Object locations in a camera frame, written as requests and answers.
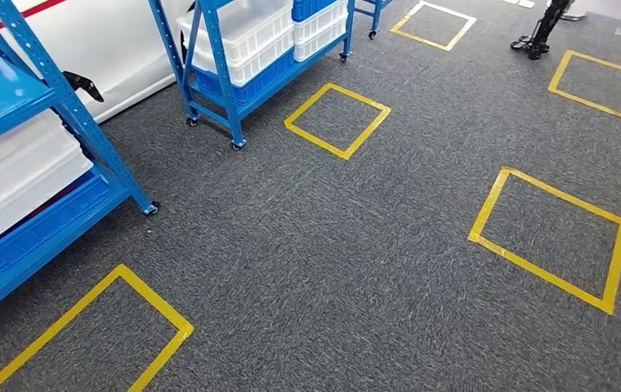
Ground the red barrier belt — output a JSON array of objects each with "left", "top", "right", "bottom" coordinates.
[{"left": 0, "top": 0, "right": 68, "bottom": 46}]

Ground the black tripod stand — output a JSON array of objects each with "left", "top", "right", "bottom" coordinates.
[{"left": 509, "top": 0, "right": 574, "bottom": 60}]

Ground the yellow floor tape square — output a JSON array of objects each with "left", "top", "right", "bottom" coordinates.
[
  {"left": 283, "top": 82, "right": 391, "bottom": 161},
  {"left": 0, "top": 264, "right": 195, "bottom": 392}
]

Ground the white car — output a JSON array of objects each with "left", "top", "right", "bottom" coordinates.
[{"left": 0, "top": 0, "right": 195, "bottom": 126}]

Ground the blue plastic crate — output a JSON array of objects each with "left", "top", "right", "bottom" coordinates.
[
  {"left": 291, "top": 0, "right": 340, "bottom": 24},
  {"left": 194, "top": 47, "right": 298, "bottom": 108},
  {"left": 0, "top": 168, "right": 112, "bottom": 272}
]

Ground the blue wheeled shelf rack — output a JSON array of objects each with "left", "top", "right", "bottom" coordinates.
[
  {"left": 353, "top": 0, "right": 394, "bottom": 41},
  {"left": 146, "top": 0, "right": 356, "bottom": 151}
]

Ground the white plastic crate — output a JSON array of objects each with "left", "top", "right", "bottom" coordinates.
[
  {"left": 293, "top": 0, "right": 351, "bottom": 63},
  {"left": 0, "top": 109, "right": 95, "bottom": 250},
  {"left": 176, "top": 0, "right": 297, "bottom": 87}
]

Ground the blue steel shelf rack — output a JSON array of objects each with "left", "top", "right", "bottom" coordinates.
[{"left": 0, "top": 0, "right": 161, "bottom": 330}]

